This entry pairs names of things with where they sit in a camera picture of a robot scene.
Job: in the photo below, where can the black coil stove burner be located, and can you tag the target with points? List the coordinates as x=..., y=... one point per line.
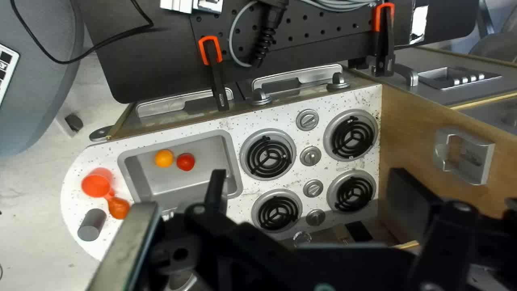
x=267, y=153
x=353, y=192
x=353, y=135
x=277, y=211

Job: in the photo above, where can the orange mug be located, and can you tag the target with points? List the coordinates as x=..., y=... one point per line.
x=97, y=182

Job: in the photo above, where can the grey metal mount bar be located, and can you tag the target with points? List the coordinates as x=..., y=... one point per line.
x=126, y=247

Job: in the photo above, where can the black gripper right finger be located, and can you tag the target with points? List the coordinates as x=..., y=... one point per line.
x=412, y=198

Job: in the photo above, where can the orange and black clamp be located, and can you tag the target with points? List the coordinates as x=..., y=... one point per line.
x=210, y=42
x=383, y=21

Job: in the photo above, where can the dark chair caster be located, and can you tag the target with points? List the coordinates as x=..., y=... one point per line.
x=73, y=121

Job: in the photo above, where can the black perforated base board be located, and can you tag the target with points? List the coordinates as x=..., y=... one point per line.
x=162, y=58

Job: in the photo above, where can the grey round toy lid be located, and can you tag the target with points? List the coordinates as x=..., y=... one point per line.
x=91, y=223

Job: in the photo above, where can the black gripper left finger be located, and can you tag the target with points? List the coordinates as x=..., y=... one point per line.
x=217, y=187

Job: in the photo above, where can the orange ball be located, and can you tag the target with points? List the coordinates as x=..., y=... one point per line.
x=164, y=158

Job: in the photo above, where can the checkered calibration board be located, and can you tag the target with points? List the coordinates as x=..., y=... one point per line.
x=5, y=69

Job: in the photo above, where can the grey round table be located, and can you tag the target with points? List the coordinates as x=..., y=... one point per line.
x=38, y=80

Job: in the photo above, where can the small orange scoop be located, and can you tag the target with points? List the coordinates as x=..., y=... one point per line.
x=118, y=206

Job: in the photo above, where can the silver stove knob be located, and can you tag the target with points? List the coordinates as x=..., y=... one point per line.
x=311, y=155
x=307, y=118
x=315, y=216
x=312, y=187

